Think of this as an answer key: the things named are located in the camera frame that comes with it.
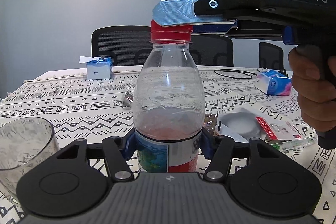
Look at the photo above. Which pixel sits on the finger of the light blue right gripper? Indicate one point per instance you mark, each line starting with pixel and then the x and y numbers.
pixel 181 12

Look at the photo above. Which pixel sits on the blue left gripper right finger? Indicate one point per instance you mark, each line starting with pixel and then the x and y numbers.
pixel 208 145

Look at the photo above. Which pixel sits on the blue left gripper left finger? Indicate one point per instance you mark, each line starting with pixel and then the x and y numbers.
pixel 130 145

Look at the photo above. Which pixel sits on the finger of the dark blue right gripper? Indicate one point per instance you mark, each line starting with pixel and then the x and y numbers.
pixel 213 28

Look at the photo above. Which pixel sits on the red bottle cap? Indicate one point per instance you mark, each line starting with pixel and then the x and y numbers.
pixel 173 33

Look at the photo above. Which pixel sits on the clear plastic bottle red label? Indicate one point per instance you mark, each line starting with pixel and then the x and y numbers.
pixel 168 109

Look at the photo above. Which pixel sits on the person's right hand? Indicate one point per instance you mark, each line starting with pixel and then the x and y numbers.
pixel 316 97

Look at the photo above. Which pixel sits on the brown snack wrapper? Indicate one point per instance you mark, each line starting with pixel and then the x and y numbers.
pixel 210 123

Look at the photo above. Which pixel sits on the black office chair middle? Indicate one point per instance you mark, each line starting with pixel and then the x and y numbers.
pixel 212 50

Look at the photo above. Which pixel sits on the white face mask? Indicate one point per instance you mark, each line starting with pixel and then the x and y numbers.
pixel 241 126

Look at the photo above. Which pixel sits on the small foil wrapper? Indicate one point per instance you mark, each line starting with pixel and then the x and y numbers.
pixel 127 99

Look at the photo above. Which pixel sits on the black mesh office chair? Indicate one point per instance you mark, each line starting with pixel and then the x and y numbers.
pixel 125 45

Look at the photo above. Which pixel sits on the black office chair right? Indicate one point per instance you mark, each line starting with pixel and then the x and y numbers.
pixel 271 56

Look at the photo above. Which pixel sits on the patterned white tablecloth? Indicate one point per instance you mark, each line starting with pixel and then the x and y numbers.
pixel 93 110

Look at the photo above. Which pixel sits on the red white card package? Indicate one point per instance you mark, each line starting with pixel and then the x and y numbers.
pixel 278 130

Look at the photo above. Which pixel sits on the blue pink tissue pack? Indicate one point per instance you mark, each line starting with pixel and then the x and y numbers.
pixel 273 83

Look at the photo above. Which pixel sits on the blue white tissue box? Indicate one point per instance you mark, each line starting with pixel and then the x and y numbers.
pixel 98 68

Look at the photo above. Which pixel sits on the clear drinking glass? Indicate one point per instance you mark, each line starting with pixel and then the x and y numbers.
pixel 25 143

